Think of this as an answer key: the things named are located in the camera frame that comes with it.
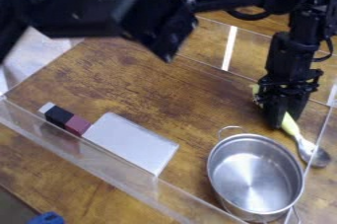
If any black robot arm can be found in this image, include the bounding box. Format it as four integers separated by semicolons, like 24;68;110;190
0;0;337;127

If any blue object at bottom edge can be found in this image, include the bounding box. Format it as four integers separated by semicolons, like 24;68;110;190
27;211;65;224

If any black cable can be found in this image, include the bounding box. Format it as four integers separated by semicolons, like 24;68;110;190
312;36;336;63

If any toy cleaver knife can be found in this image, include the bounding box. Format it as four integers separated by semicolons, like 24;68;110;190
39;103;178;177

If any spoon with yellow-green handle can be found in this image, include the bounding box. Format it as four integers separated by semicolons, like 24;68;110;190
250;84;332;169

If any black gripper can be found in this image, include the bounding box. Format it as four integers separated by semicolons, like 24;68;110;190
254;32;322;128

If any stainless steel pot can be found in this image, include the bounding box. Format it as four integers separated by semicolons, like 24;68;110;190
206;125;304;224

